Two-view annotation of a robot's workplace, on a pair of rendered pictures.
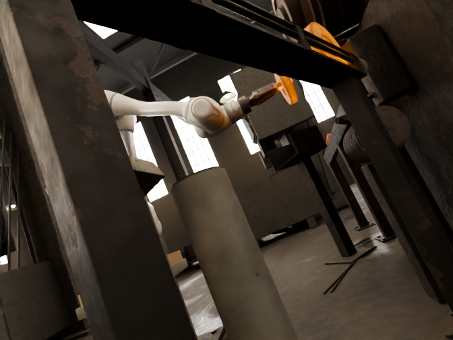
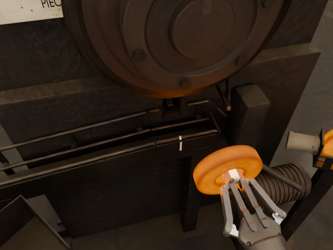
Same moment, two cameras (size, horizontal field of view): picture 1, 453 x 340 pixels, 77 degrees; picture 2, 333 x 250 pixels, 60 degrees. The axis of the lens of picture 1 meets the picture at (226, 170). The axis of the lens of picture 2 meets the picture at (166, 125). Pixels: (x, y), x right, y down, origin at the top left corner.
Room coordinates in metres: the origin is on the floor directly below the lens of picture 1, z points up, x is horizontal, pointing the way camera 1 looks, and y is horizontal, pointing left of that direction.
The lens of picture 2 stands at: (1.39, -0.08, 1.37)
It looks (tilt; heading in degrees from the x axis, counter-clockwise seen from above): 47 degrees down; 246
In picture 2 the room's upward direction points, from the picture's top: straight up
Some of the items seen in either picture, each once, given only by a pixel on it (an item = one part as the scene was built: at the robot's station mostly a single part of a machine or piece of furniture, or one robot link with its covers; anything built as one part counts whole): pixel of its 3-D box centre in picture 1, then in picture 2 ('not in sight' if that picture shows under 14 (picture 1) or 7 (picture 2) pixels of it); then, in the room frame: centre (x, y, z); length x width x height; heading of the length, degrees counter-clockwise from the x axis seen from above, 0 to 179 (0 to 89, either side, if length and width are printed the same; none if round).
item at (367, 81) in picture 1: (377, 65); (244, 120); (0.89, -0.58, 0.68); 0.11 x 0.08 x 0.24; 81
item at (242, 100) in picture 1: (249, 102); (261, 238); (1.15, -0.20, 0.84); 0.09 x 0.08 x 0.07; 81
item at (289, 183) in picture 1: (271, 207); not in sight; (3.95, -0.36, 0.39); 1.03 x 0.83 x 0.79; 85
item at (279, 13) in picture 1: (288, 18); (198, 23); (1.14, -0.51, 1.11); 0.28 x 0.06 x 0.28; 171
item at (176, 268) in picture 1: (138, 285); not in sight; (1.16, 0.50, 0.33); 0.32 x 0.32 x 0.04; 83
